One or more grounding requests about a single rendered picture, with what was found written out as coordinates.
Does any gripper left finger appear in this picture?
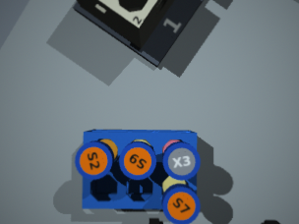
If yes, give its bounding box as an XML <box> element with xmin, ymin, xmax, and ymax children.
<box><xmin>149</xmin><ymin>218</ymin><xmax>163</xmax><ymax>224</ymax></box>

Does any blue tube rack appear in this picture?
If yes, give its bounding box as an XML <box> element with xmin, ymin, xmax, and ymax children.
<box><xmin>82</xmin><ymin>130</ymin><xmax>197</xmax><ymax>209</ymax></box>

